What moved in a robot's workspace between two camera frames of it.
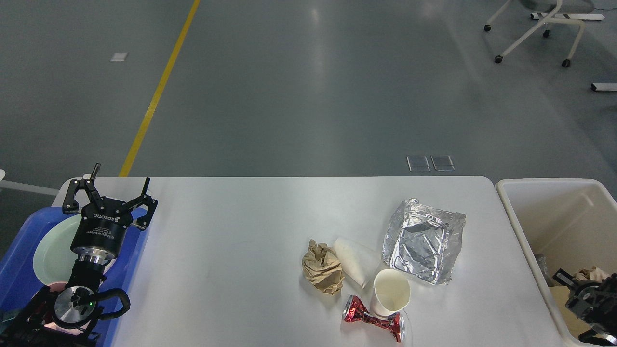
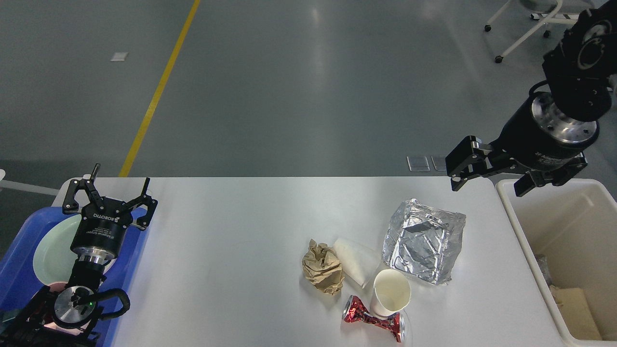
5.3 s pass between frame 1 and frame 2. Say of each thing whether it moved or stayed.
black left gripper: stayed
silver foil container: stayed
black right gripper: moved
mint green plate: stayed
